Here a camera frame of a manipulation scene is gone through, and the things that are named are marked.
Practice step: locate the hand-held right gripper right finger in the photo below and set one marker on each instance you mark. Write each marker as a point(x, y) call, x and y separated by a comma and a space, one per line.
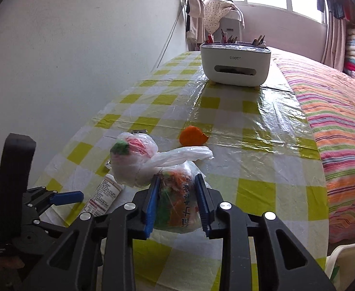
point(204, 209)

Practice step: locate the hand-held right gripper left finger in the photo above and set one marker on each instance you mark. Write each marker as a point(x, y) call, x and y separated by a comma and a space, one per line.
point(151, 209)

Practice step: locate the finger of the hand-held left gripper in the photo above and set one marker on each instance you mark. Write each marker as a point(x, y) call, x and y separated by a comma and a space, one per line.
point(68, 197)
point(50, 229)

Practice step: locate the printed plastic bag orange scraps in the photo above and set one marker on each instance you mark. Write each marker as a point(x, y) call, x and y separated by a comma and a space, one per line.
point(177, 206)

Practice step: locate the white plastic bin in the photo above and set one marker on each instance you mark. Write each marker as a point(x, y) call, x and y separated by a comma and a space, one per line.
point(350, 263)

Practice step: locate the white printed carton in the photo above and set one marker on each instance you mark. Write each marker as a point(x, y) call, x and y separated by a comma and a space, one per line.
point(103, 197)

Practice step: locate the plastic bag with pink scraps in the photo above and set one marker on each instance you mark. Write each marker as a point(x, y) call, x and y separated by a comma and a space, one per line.
point(132, 157)

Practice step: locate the orange toy piece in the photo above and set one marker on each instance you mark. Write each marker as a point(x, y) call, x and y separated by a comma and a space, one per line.
point(192, 136)

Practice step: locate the small metal object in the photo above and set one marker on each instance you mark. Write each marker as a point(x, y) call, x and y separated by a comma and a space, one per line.
point(138, 132)

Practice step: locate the yellow checked tablecloth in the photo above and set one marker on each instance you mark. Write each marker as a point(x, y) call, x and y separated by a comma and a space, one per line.
point(226, 127)

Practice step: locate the white desk organizer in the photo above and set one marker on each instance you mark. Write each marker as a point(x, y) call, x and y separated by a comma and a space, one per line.
point(235, 66)

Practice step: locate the bed with striped sheet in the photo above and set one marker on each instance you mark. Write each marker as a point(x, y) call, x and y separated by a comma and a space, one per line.
point(332, 112)

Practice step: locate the bunch of pens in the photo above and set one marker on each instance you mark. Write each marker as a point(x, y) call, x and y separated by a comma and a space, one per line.
point(229, 39)

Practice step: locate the hanging beige garment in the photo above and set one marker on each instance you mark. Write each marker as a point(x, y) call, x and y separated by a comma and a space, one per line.
point(194, 21)

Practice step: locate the dotted white cloth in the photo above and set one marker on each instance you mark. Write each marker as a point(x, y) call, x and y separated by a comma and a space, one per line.
point(218, 12)

